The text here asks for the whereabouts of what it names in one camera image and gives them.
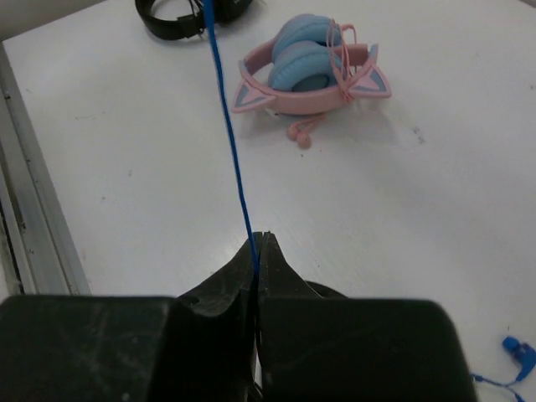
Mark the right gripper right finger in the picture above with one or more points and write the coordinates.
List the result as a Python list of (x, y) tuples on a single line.
[(318, 345)]

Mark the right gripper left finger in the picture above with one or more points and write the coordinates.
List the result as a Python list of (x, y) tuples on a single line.
[(199, 346)]

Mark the pink blue cat headphones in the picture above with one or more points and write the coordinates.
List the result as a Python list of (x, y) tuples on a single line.
[(307, 70)]

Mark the aluminium rail frame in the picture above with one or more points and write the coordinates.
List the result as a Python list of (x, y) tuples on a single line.
[(43, 257)]

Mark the large black wired headphones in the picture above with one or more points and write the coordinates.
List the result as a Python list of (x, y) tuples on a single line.
[(190, 25)]

